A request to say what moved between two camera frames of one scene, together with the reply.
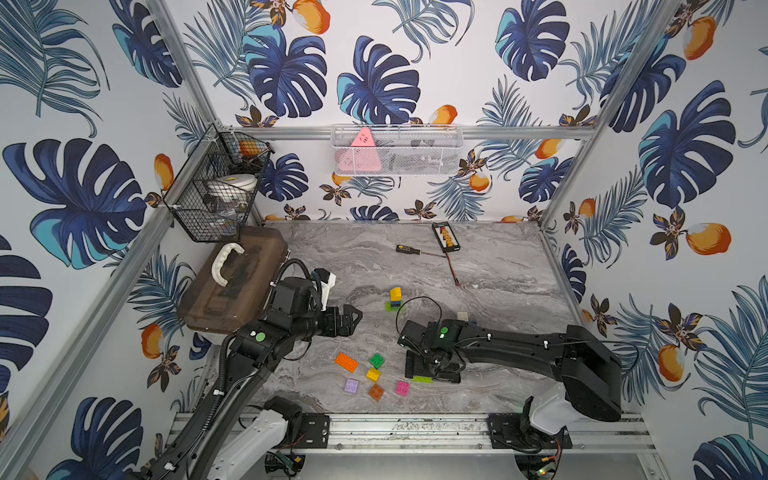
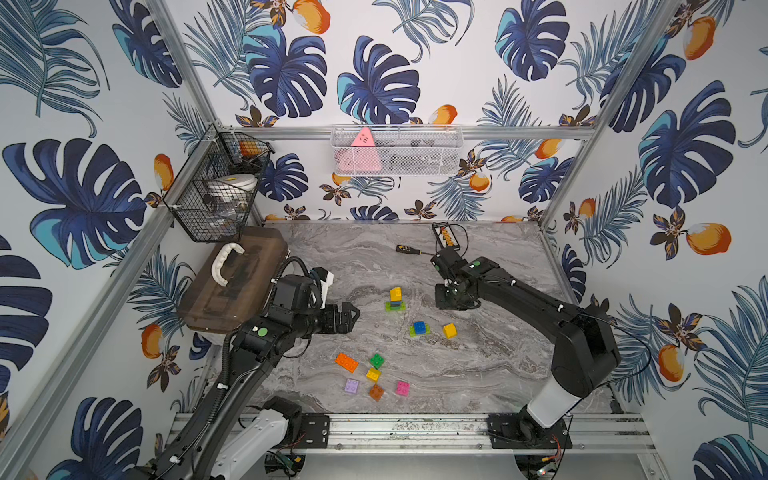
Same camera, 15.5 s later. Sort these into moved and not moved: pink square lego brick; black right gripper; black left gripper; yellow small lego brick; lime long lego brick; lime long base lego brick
Moved: black right gripper; lime long lego brick
Not moved: pink square lego brick; black left gripper; yellow small lego brick; lime long base lego brick
